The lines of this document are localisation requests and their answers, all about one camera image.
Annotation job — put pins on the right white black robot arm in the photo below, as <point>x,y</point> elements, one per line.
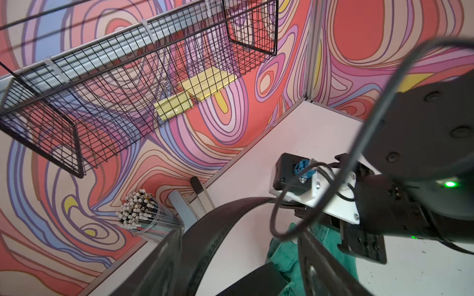
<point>418,181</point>

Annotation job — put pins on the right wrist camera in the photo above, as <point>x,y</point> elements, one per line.
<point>309,188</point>

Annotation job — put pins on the back black wire basket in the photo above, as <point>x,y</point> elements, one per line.
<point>85,106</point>

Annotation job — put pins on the black leather belt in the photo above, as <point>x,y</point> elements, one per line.
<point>200,243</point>

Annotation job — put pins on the beige black stapler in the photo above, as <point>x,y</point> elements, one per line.
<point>202,194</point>

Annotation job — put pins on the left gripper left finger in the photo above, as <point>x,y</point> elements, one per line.
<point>157,275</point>

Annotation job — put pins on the yellow sticky note pad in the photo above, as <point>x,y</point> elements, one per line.
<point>207,83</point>

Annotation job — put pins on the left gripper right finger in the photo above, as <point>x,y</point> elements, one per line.
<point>322,275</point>

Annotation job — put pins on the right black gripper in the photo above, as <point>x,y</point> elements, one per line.
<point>363,241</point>

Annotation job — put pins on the light blue stapler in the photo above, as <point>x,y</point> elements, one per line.
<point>183,209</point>

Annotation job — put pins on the clear cup of pencils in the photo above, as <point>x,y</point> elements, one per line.
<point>144,216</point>

